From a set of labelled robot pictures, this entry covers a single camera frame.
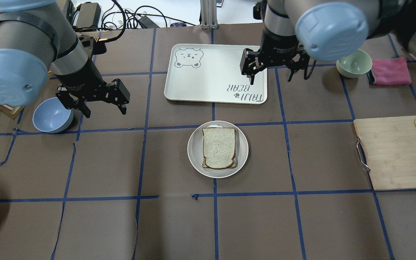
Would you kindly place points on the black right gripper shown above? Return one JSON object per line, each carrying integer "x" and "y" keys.
{"x": 277, "y": 44}

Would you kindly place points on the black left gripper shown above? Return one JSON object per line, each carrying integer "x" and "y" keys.
{"x": 79, "y": 76}

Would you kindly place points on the bread slice with dark crust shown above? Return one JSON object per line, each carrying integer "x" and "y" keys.
{"x": 219, "y": 146}

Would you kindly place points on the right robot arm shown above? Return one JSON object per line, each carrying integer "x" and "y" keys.
{"x": 325, "y": 30}

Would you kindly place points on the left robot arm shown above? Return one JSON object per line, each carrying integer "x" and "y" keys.
{"x": 36, "y": 37}

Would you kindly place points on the white round plate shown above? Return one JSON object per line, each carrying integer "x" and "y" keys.
{"x": 195, "y": 151}

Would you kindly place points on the bread slice on plate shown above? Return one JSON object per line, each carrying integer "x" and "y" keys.
{"x": 233, "y": 165}

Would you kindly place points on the blue bowl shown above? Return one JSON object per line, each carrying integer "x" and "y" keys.
{"x": 52, "y": 117}

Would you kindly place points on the cream bear serving tray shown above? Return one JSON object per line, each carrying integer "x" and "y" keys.
{"x": 212, "y": 73}

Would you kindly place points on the green bowl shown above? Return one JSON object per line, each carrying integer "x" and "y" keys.
{"x": 354, "y": 65}

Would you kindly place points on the wooden rack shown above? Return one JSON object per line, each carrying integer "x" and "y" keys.
{"x": 11, "y": 112}

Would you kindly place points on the black power adapter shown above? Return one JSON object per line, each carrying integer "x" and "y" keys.
{"x": 87, "y": 15}

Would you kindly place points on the pink folded cloth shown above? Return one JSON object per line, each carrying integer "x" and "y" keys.
{"x": 389, "y": 72}

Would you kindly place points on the wooden cutting board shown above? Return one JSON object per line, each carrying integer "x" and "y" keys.
{"x": 389, "y": 145}

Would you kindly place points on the aluminium frame post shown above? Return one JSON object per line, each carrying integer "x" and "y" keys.
{"x": 209, "y": 14}

